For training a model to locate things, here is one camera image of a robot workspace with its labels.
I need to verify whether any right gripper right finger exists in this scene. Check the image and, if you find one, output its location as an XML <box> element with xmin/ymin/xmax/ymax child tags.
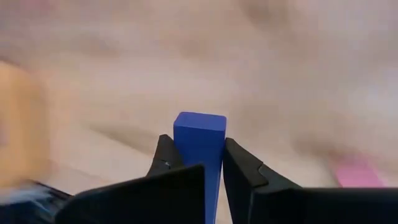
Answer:
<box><xmin>222</xmin><ymin>138</ymin><xmax>398</xmax><ymax>224</ymax></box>

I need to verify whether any pink wooden block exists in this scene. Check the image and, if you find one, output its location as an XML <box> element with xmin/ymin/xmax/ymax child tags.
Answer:
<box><xmin>335</xmin><ymin>161</ymin><xmax>386</xmax><ymax>189</ymax></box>

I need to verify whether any blue wooden block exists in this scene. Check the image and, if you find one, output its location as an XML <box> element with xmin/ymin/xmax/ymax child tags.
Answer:
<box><xmin>172</xmin><ymin>111</ymin><xmax>228</xmax><ymax>224</ymax></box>

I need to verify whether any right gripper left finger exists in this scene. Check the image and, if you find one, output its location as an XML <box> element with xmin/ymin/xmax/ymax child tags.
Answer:
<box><xmin>55</xmin><ymin>133</ymin><xmax>206</xmax><ymax>224</ymax></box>

